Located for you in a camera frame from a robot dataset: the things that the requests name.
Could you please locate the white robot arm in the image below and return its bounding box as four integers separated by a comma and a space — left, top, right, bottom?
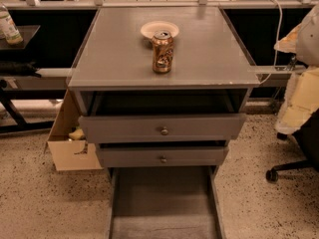
274, 5, 319, 134

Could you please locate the grey drawer cabinet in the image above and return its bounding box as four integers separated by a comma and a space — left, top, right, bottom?
67, 6, 261, 118

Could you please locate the orange soda can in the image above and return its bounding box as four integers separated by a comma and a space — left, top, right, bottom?
152, 30, 173, 74

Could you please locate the clear bottle green label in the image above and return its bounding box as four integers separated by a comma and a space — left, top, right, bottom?
0, 3, 23, 45

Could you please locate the grey middle drawer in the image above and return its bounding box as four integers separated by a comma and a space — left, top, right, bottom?
97, 140, 229, 167

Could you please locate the white hanging cable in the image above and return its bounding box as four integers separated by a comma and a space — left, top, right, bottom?
259, 0, 284, 86

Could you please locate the black side table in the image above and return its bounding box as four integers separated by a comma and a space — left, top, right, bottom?
0, 25, 54, 134

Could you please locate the black cloth on shelf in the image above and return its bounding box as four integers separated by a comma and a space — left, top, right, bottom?
0, 61, 41, 78

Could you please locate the black office chair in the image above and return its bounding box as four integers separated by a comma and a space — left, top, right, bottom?
265, 110, 319, 183

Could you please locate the cardboard box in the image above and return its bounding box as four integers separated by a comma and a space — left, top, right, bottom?
47, 91, 102, 171

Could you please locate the grey open bottom drawer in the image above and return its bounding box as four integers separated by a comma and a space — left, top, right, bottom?
105, 166, 226, 239

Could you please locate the yellow item in box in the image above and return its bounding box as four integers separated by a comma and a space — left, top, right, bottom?
69, 128, 85, 140

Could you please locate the grey top drawer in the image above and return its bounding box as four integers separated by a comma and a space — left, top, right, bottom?
79, 114, 246, 143

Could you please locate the white paper bowl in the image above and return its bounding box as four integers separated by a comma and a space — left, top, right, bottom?
141, 21, 179, 39

